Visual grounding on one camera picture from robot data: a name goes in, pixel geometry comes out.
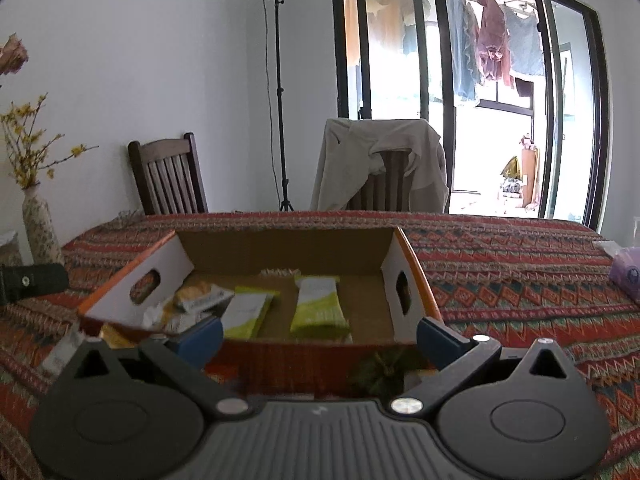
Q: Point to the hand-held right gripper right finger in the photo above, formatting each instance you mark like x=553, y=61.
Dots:
x=440, y=342

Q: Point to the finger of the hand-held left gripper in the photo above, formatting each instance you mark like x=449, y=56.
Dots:
x=35, y=282

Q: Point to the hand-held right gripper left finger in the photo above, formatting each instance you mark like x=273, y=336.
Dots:
x=197, y=342

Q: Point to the yellow cracker packet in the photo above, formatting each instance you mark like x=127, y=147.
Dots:
x=200, y=295

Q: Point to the green snack packet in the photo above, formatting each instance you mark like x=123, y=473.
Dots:
x=317, y=305
x=247, y=312

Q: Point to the orange cardboard box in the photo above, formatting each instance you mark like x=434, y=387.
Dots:
x=290, y=367

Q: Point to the floral ceramic vase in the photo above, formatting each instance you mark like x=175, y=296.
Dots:
x=42, y=230

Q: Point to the yellow flower branches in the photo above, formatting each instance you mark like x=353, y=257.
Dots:
x=25, y=150

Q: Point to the dark wooden chair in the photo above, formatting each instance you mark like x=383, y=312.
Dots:
x=137, y=170

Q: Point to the jacket-draped wooden chair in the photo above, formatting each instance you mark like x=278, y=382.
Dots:
x=387, y=185

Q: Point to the yellow balcony bag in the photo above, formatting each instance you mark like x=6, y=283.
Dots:
x=511, y=170

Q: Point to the wooden balcony cabinet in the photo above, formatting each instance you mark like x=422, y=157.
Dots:
x=529, y=170

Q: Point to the purple tissue pack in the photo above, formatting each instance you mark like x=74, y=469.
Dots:
x=627, y=275

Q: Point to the pink artificial flowers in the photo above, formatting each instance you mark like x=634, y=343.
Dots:
x=12, y=55

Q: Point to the studio light on stand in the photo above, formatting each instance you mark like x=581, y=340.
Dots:
x=279, y=110

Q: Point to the dark hanging shorts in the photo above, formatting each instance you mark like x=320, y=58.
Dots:
x=524, y=87

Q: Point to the blue denim hanging garment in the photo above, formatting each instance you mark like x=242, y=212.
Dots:
x=462, y=45

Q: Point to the maroon hanging shirt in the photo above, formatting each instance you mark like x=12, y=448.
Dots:
x=492, y=40

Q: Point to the light blue hanging shirt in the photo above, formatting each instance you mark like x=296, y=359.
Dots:
x=527, y=45

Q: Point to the tan hanging garment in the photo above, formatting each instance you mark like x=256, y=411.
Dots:
x=387, y=15

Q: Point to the black sliding door frame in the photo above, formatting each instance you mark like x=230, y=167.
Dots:
x=447, y=60

